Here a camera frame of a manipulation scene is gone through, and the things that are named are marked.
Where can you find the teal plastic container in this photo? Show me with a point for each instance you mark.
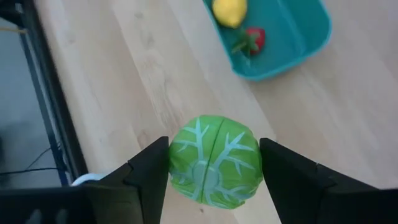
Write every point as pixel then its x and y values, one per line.
pixel 289 40

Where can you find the black aluminium table frame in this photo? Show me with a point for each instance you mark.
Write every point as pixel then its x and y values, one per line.
pixel 56 102

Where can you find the green toy cabbage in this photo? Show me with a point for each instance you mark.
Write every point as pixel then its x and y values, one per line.
pixel 217 161

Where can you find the yellow toy lemon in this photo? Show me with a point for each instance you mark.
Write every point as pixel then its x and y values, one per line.
pixel 230 12

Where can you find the red toy strawberry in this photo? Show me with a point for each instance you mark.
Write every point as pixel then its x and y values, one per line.
pixel 256 39

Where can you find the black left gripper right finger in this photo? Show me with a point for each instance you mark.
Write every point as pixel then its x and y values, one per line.
pixel 311 193

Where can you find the white plant pot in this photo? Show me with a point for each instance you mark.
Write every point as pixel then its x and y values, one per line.
pixel 85 180

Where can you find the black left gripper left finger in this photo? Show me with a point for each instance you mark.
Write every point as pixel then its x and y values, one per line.
pixel 93 202

